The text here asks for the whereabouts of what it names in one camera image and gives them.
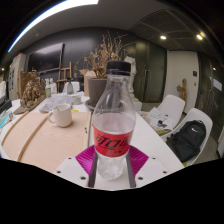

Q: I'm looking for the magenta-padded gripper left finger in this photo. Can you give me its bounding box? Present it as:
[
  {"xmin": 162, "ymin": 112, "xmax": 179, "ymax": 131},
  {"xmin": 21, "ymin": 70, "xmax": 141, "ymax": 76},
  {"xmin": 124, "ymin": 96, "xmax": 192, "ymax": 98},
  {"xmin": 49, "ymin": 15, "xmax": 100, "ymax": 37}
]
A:
[{"xmin": 54, "ymin": 144, "xmax": 100, "ymax": 190}]

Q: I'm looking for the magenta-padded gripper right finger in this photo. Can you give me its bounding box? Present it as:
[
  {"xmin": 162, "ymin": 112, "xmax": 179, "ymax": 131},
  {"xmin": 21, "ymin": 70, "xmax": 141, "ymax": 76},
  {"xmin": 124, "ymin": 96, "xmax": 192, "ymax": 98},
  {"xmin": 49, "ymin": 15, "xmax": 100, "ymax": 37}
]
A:
[{"xmin": 125, "ymin": 145, "xmax": 171, "ymax": 189}]

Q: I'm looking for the clear red-label drink bottle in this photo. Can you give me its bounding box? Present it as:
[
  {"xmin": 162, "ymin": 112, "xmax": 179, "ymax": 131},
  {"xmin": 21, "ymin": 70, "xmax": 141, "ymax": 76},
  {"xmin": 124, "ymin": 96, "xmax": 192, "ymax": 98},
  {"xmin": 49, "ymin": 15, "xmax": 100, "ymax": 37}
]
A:
[{"xmin": 91, "ymin": 60, "xmax": 137, "ymax": 181}]

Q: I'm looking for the light wooden board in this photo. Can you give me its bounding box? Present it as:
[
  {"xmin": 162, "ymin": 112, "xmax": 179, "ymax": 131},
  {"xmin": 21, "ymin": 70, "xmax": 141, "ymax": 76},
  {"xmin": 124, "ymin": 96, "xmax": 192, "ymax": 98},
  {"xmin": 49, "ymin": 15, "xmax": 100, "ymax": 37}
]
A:
[{"xmin": 1, "ymin": 110, "xmax": 93, "ymax": 174}]

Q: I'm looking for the black backpack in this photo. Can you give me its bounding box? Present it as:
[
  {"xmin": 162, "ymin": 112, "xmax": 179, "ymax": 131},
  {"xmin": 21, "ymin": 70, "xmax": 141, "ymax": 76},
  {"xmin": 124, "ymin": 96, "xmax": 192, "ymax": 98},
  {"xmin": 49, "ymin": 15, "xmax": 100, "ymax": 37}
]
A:
[{"xmin": 166, "ymin": 119, "xmax": 207, "ymax": 164}]

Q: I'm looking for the stack of papers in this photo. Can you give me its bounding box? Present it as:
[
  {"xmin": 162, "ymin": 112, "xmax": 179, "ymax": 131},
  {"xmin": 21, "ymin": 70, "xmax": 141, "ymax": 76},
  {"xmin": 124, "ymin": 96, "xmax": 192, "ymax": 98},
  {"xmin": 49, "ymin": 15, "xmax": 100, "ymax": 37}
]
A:
[{"xmin": 146, "ymin": 107, "xmax": 174, "ymax": 133}]

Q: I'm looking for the white ceramic mug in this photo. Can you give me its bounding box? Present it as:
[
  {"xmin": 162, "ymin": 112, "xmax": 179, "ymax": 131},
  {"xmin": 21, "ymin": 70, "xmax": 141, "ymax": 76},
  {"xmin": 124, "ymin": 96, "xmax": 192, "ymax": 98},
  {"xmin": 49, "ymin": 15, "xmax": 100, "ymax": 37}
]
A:
[{"xmin": 47, "ymin": 103, "xmax": 73, "ymax": 128}]

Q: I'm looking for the grey plant saucer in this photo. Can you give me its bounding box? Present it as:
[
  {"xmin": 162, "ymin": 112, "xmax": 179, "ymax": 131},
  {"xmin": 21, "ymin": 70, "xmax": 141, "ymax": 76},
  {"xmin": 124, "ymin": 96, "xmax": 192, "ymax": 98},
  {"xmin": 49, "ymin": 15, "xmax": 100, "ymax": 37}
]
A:
[{"xmin": 84, "ymin": 99, "xmax": 101, "ymax": 112}]

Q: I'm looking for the open printed magazine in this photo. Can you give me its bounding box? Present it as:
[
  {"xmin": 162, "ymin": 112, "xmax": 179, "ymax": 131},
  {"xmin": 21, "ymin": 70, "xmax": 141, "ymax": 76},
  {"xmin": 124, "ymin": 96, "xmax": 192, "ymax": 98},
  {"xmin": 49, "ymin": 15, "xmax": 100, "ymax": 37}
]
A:
[{"xmin": 39, "ymin": 93, "xmax": 73, "ymax": 113}]

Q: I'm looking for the small glass bottle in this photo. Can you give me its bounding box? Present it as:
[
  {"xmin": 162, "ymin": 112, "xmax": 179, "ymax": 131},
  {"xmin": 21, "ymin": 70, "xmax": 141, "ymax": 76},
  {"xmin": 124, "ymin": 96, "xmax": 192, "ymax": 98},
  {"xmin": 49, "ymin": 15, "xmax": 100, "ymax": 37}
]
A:
[{"xmin": 66, "ymin": 78, "xmax": 75, "ymax": 95}]

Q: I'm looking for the small wooden figure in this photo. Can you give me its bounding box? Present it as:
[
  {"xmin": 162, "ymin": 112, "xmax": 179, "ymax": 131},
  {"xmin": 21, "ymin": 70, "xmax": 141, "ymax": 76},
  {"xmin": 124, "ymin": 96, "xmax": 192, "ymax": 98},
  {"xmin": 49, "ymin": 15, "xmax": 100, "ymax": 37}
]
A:
[{"xmin": 176, "ymin": 78, "xmax": 188, "ymax": 102}]

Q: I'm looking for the dried plant in dark pot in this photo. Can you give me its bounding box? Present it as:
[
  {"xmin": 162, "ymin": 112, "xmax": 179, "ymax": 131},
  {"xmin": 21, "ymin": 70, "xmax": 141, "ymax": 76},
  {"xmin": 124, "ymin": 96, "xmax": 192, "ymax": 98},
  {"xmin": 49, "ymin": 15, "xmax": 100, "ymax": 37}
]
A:
[{"xmin": 74, "ymin": 31, "xmax": 129, "ymax": 108}]

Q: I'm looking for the small white figurine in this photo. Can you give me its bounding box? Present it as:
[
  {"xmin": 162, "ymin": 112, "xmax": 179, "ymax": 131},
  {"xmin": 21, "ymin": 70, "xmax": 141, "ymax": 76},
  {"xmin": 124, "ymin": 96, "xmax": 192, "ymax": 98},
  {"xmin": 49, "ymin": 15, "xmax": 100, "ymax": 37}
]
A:
[
  {"xmin": 49, "ymin": 78, "xmax": 58, "ymax": 94},
  {"xmin": 44, "ymin": 78, "xmax": 52, "ymax": 98}
]

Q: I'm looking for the brown carved sculpture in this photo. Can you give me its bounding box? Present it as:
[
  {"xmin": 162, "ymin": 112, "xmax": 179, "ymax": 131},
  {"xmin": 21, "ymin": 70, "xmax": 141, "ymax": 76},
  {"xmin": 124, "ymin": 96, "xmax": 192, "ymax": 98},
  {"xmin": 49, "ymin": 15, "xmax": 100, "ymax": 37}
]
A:
[{"xmin": 13, "ymin": 70, "xmax": 47, "ymax": 115}]

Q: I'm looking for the wooden easel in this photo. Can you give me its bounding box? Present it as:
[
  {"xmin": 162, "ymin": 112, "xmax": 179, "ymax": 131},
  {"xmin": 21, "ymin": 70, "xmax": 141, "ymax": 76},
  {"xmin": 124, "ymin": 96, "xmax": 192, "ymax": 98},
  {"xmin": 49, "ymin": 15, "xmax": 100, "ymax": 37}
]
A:
[{"xmin": 57, "ymin": 61, "xmax": 73, "ymax": 93}]

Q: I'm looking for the tall white plaster statue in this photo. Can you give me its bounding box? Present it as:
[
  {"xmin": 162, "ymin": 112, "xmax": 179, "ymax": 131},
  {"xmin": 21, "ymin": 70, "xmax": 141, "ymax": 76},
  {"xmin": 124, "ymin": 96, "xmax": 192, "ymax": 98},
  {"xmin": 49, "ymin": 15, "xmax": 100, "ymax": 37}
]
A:
[{"xmin": 123, "ymin": 54, "xmax": 143, "ymax": 113}]

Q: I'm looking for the white cabinet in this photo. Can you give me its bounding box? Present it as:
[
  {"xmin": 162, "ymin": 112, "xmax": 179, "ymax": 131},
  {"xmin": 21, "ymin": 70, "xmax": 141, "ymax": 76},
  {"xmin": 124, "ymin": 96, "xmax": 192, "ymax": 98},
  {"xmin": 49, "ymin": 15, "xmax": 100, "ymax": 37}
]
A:
[{"xmin": 8, "ymin": 53, "xmax": 27, "ymax": 101}]

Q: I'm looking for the long ceiling light strip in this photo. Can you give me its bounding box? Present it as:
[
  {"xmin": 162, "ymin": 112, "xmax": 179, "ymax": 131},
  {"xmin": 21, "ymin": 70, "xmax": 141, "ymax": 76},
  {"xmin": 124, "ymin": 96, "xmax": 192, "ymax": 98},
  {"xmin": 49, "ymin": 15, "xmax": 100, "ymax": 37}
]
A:
[{"xmin": 7, "ymin": 0, "xmax": 100, "ymax": 54}]

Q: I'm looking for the black wall television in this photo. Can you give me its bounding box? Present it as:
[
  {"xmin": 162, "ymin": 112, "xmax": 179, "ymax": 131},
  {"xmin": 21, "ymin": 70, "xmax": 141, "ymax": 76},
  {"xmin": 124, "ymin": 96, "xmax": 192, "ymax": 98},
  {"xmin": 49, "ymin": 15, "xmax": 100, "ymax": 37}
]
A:
[{"xmin": 26, "ymin": 42, "xmax": 65, "ymax": 74}]

